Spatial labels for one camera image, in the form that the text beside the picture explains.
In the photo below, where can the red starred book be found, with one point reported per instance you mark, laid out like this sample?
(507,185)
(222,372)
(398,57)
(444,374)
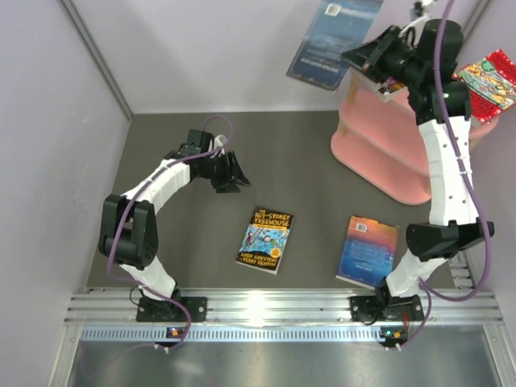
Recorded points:
(491,83)

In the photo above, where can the pink three-tier shelf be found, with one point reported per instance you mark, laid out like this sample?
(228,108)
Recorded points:
(377,138)

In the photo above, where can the black yellow book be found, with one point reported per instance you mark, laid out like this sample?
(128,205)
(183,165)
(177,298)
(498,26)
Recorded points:
(264,242)

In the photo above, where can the perforated cable duct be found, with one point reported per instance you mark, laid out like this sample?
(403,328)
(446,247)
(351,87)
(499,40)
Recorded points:
(213,334)

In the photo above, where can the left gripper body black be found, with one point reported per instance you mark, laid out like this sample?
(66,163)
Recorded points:
(227,172)

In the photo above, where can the dark brown paperback book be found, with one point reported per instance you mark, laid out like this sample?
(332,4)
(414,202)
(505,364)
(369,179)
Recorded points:
(385,96)

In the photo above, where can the blue orange paperback book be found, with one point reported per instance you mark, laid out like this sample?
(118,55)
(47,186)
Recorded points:
(368,252)

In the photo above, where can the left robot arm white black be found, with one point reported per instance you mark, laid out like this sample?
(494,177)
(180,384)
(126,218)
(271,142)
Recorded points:
(129,234)

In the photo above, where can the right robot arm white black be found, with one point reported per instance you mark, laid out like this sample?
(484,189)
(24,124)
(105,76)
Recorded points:
(457,222)

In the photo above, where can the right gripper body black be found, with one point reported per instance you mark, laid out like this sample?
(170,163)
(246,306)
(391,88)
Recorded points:
(379,55)

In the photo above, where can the purple 117-storey treehouse book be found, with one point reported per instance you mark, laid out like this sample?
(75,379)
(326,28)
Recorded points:
(394,86)

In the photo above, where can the aluminium mounting rail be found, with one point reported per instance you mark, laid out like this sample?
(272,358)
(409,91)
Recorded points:
(274,308)

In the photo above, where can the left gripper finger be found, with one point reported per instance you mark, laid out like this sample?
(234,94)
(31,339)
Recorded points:
(235,175)
(222,186)

